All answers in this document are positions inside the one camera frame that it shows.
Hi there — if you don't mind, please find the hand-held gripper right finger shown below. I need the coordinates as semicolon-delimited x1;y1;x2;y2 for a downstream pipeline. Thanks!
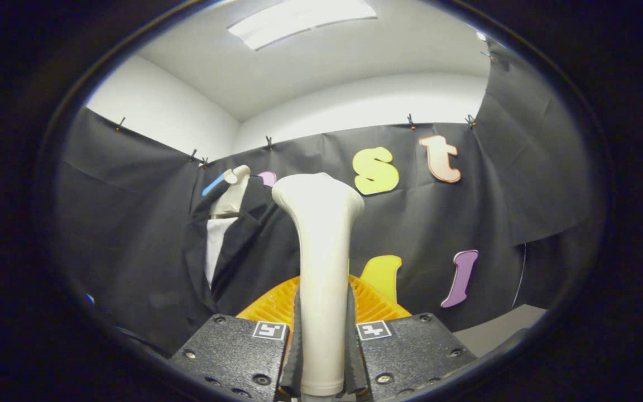
346;275;477;402

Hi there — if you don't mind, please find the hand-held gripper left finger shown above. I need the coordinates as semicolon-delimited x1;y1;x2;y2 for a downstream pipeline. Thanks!
168;275;304;402

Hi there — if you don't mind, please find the white garment steamer head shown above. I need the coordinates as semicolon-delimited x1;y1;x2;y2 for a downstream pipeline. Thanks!
271;172;366;398

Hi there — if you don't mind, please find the black suit jacket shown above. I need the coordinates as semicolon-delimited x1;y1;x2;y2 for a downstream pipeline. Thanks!
182;178;303;338

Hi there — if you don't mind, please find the white shirt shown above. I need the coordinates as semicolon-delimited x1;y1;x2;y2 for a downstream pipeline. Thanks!
205;217;239;289

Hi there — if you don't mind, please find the grey cabinet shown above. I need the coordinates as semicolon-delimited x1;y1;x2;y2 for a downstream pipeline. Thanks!
453;304;549;358

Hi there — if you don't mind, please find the black backdrop cloth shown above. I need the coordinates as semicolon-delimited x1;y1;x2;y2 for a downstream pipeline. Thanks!
56;39;596;358

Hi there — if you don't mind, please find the row of black clips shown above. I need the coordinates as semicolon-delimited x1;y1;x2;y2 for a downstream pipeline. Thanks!
115;51;498;168

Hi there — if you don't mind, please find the ceiling light panel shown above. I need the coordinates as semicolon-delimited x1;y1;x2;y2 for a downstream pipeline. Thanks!
228;0;378;51

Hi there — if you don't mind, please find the thin white cable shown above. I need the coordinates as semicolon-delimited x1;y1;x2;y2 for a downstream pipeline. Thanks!
511;243;527;309

